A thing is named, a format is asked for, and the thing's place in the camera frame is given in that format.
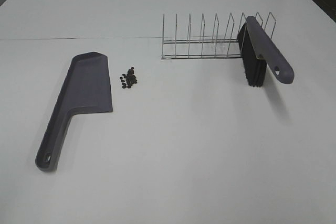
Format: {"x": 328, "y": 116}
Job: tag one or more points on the pile of coffee beans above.
{"x": 128, "y": 79}

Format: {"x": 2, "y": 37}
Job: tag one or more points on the grey plastic dustpan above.
{"x": 85, "y": 90}

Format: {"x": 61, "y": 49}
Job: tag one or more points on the grey hand brush black bristles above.
{"x": 259, "y": 53}

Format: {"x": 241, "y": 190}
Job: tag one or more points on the chrome wire dish rack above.
{"x": 203, "y": 39}

